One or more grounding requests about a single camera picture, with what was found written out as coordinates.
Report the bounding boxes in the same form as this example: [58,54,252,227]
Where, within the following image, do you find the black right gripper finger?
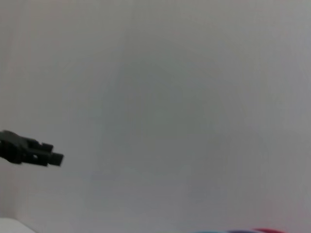
[0,130,65,168]

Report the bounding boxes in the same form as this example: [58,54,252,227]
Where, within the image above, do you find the pink plastic plate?
[250,228,280,233]

